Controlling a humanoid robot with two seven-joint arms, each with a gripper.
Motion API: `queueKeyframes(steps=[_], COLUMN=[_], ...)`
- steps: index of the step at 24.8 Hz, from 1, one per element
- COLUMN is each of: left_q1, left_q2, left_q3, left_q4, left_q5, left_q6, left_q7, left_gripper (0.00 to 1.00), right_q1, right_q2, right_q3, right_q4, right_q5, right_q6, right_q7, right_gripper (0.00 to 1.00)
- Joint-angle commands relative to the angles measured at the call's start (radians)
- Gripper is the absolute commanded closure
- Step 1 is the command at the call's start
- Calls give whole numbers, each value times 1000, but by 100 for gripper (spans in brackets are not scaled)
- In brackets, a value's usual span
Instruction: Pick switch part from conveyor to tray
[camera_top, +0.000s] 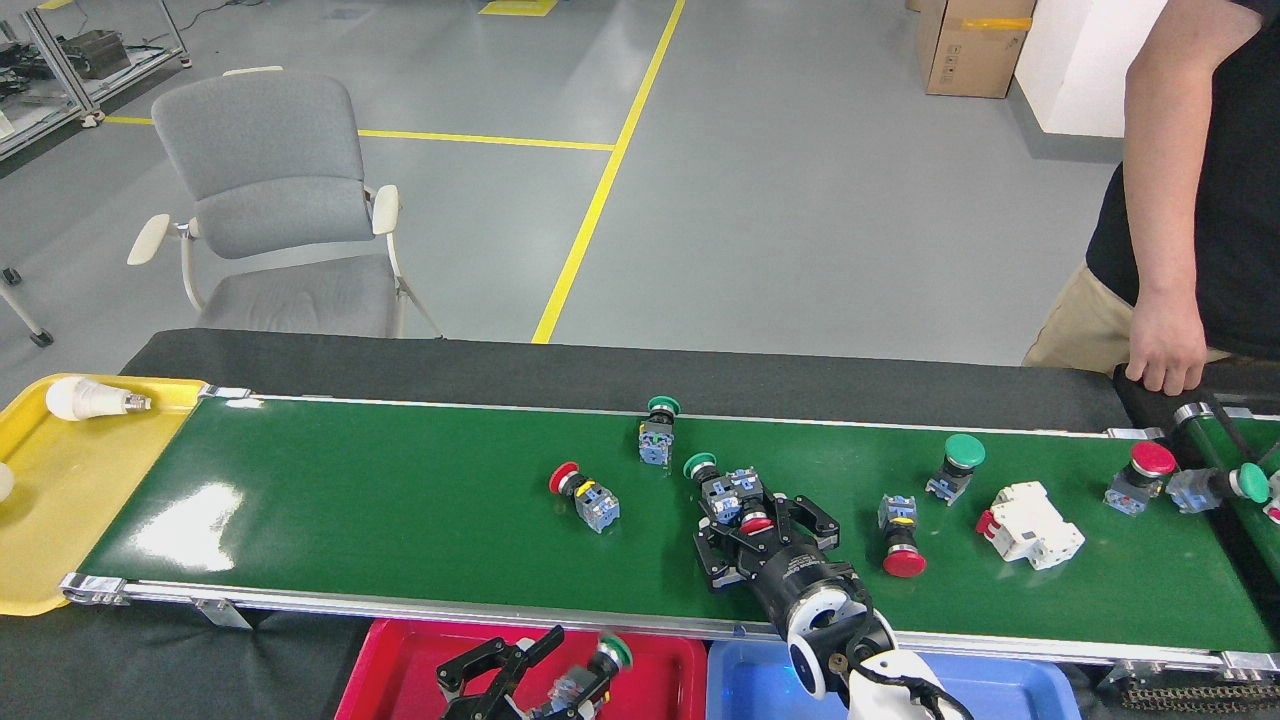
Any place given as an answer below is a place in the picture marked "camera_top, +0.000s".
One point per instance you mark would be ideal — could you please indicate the green mushroom push button switch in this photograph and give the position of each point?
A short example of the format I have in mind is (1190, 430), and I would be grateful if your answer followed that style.
(965, 450)
(615, 652)
(700, 465)
(656, 442)
(1195, 491)

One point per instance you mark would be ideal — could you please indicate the white circuit breaker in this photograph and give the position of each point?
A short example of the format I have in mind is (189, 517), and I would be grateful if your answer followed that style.
(1274, 510)
(1035, 530)

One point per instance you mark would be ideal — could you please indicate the person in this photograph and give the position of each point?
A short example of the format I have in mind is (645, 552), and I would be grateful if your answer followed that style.
(1240, 200)

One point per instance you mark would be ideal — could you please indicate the white light bulb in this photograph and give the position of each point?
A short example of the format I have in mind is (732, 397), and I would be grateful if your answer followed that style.
(85, 398)

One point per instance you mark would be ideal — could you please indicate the metal wheeled rack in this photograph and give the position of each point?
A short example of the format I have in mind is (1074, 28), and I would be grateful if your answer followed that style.
(50, 115)

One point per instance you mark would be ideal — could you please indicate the red mushroom push button switch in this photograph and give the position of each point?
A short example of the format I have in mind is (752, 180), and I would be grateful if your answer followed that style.
(755, 523)
(1152, 458)
(598, 508)
(904, 562)

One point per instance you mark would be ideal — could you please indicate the person's right forearm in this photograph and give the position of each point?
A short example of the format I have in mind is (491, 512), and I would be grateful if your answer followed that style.
(1165, 220)

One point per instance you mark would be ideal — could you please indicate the grey office chair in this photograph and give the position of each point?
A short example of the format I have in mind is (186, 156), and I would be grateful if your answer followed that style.
(260, 150)

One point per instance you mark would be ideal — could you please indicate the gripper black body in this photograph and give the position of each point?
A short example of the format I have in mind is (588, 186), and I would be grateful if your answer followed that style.
(795, 575)

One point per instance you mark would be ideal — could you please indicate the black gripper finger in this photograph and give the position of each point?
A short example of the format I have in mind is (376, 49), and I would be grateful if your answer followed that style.
(490, 680)
(812, 525)
(582, 700)
(720, 565)

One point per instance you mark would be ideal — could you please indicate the wheeled stand leg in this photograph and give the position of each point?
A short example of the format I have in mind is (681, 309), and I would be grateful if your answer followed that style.
(40, 338)

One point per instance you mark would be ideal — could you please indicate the short green conveyor belt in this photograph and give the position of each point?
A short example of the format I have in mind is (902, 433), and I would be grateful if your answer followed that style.
(1268, 540)

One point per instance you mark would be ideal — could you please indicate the yellow plastic tray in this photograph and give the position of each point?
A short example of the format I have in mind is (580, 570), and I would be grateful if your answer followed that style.
(70, 500)

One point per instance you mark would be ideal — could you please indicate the dark grey box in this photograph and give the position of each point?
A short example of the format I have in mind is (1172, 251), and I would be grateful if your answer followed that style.
(95, 55)

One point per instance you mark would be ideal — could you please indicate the red plastic bin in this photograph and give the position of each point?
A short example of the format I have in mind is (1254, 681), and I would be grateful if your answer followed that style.
(400, 680)

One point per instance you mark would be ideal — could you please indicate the blue plastic bin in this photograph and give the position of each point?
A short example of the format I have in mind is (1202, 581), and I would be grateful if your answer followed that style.
(1000, 690)

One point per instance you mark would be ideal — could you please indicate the person's right hand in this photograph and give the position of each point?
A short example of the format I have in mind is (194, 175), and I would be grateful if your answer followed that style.
(1165, 345)

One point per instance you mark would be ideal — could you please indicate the cardboard box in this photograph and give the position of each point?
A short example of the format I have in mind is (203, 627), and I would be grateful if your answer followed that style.
(975, 50)

